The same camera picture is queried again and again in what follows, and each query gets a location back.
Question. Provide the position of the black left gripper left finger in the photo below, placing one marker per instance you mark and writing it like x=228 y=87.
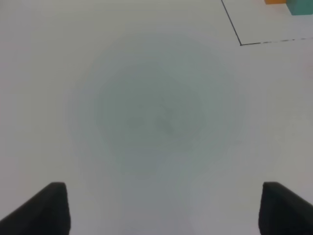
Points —
x=46 y=213

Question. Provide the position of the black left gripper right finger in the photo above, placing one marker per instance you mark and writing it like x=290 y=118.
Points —
x=283 y=212

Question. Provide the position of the green template cube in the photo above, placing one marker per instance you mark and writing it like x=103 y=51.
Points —
x=300 y=7

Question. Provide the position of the orange template cube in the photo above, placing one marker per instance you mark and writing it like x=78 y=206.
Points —
x=275 y=1

